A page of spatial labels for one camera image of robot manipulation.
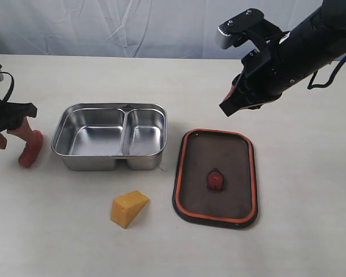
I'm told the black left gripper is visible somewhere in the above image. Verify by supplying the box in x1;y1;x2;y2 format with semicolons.
0;86;37;149

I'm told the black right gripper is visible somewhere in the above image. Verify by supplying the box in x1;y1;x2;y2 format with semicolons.
220;40;293;117

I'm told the red toy sausage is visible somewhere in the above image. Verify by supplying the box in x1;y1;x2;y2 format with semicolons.
18;130;44;168

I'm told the dark transparent box lid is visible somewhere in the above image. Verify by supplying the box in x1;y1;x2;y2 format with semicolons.
172;129;258;229

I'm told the yellow toy cheese wedge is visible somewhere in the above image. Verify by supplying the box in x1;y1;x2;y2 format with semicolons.
110;190;150;229

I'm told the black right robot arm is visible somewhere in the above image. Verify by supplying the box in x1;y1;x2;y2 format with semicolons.
216;1;346;117

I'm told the stainless steel lunch box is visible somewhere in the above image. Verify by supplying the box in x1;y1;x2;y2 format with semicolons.
51;103;167;171

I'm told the blue-grey backdrop cloth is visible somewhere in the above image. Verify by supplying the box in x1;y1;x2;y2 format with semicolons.
0;1;321;59

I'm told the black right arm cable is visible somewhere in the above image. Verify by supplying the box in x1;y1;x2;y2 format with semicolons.
307;47;346;90

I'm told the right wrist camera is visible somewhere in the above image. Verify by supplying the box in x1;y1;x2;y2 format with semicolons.
215;8;283;51

